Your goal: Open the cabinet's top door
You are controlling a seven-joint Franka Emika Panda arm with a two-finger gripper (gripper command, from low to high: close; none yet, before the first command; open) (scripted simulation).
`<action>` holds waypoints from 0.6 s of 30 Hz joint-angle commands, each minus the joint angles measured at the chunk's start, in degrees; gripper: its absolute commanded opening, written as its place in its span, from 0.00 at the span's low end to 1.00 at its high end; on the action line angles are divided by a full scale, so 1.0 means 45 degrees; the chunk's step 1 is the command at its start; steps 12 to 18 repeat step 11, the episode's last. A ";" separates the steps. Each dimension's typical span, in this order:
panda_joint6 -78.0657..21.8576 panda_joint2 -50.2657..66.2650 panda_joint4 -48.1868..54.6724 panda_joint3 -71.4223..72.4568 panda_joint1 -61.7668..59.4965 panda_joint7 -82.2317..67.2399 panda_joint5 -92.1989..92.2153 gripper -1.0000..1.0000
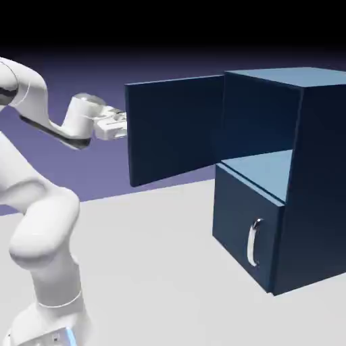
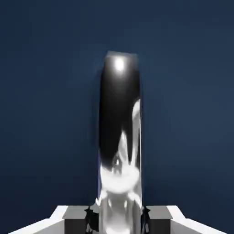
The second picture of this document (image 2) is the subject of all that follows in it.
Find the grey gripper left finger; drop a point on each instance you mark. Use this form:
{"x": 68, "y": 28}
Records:
{"x": 73, "y": 217}

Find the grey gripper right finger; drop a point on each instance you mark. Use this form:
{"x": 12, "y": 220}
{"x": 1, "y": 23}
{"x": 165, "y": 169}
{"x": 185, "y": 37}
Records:
{"x": 160, "y": 217}

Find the dark blue cabinet door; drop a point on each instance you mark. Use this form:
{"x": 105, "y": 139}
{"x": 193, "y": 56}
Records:
{"x": 45, "y": 91}

